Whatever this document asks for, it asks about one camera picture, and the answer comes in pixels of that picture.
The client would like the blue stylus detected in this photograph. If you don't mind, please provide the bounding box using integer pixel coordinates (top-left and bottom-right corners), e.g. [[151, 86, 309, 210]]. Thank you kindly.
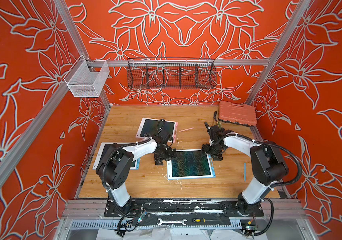
[[243, 163, 247, 182]]

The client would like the silver combination wrench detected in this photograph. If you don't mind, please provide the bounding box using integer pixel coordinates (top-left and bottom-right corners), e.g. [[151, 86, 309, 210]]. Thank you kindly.
[[157, 218, 187, 226]]

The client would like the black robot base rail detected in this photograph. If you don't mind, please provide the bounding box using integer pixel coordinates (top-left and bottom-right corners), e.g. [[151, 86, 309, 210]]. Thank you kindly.
[[103, 197, 265, 218]]

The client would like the red plastic tool case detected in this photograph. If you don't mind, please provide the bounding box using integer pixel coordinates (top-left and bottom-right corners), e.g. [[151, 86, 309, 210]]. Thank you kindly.
[[218, 101, 257, 127]]

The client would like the yellow handled screwdriver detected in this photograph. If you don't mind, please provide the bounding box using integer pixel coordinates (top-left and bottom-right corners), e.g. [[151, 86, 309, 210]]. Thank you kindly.
[[192, 218, 220, 223]]

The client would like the blue tablet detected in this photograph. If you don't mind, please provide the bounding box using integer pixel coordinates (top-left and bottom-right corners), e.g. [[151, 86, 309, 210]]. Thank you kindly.
[[93, 142, 141, 170], [167, 150, 216, 180]]

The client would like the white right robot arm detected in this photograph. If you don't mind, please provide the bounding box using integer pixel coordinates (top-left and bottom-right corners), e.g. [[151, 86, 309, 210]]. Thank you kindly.
[[202, 123, 303, 216]]

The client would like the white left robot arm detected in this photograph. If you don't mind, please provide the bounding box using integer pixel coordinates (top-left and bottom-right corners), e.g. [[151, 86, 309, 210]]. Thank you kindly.
[[96, 119, 177, 218]]

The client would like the white slotted cable duct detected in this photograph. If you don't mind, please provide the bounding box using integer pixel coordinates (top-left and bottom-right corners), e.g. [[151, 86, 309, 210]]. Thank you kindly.
[[68, 218, 242, 231]]

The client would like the black wire wall basket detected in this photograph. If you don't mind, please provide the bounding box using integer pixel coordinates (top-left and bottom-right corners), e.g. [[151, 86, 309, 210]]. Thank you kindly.
[[127, 57, 218, 90]]

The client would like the clear plastic wall bin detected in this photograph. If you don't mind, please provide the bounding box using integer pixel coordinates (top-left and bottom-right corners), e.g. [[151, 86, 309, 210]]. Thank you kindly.
[[64, 55, 110, 98]]

